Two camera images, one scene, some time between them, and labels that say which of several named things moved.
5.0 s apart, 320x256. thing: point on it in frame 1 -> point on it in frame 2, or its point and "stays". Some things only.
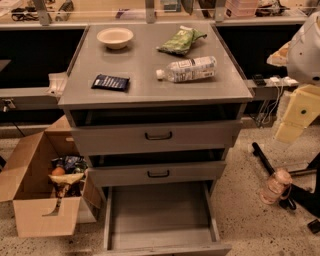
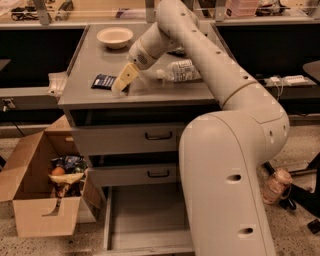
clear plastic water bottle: (189, 69) stays
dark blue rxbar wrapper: (111, 82) stays
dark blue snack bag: (70, 164) stays
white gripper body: (305, 55) -> (141, 56)
